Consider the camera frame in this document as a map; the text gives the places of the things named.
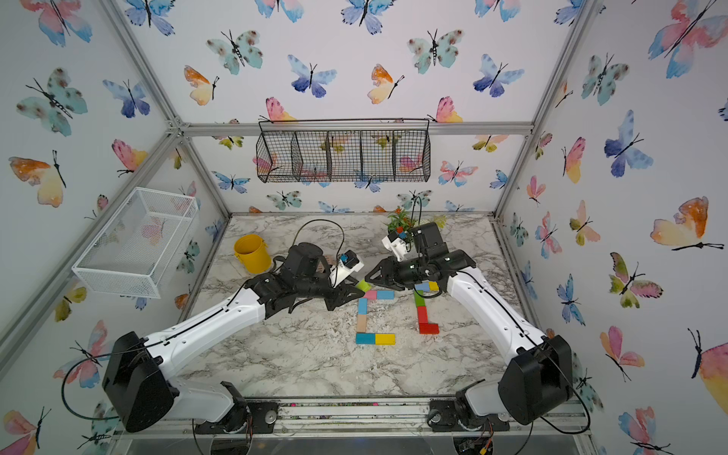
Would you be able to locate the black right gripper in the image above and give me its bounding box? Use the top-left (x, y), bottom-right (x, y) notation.
top-left (364, 258), bottom-right (431, 291)

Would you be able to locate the sky blue short block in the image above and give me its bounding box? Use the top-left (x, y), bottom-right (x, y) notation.
top-left (377, 290), bottom-right (395, 301)

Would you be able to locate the light blue building block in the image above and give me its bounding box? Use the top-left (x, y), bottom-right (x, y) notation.
top-left (358, 298), bottom-right (369, 316)

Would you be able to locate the red building block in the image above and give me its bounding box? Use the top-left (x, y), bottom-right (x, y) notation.
top-left (416, 306), bottom-right (428, 325)
top-left (419, 322), bottom-right (440, 335)

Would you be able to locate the natural wood building block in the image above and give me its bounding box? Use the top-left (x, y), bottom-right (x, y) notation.
top-left (356, 314), bottom-right (368, 334)

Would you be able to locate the teal building block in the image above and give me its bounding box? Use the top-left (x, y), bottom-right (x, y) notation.
top-left (356, 333), bottom-right (377, 345)

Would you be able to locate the small yellow building block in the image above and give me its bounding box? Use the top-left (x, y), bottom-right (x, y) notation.
top-left (375, 334), bottom-right (397, 346)

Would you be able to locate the light green building block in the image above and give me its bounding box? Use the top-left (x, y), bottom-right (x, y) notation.
top-left (356, 281), bottom-right (373, 292)

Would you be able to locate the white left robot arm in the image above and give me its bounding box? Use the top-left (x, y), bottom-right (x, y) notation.
top-left (102, 243), bottom-right (365, 433)

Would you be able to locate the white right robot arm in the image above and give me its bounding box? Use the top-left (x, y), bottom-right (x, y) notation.
top-left (366, 223), bottom-right (574, 428)

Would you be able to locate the artificial green flower plant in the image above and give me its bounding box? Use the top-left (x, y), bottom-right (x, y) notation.
top-left (386, 207), bottom-right (447, 234)

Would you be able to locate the yellow cup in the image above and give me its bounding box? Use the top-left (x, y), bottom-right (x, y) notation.
top-left (233, 234), bottom-right (272, 275)

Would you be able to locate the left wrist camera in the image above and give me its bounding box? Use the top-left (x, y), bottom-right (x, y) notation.
top-left (329, 250), bottom-right (364, 287)

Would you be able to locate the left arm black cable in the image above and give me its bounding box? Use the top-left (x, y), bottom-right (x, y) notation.
top-left (61, 218), bottom-right (347, 423)

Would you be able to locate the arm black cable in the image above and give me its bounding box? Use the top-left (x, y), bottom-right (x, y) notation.
top-left (408, 194), bottom-right (593, 455)
top-left (61, 218), bottom-right (347, 423)

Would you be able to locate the black wire wall basket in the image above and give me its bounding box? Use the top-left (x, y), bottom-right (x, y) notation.
top-left (253, 118), bottom-right (431, 183)

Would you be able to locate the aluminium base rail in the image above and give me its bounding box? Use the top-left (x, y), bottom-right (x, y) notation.
top-left (117, 396), bottom-right (588, 439)

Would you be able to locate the white mesh wall basket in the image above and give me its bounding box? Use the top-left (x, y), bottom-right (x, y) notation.
top-left (72, 187), bottom-right (199, 299)

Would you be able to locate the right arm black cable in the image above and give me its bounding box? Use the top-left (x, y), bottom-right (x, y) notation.
top-left (408, 194), bottom-right (593, 455)

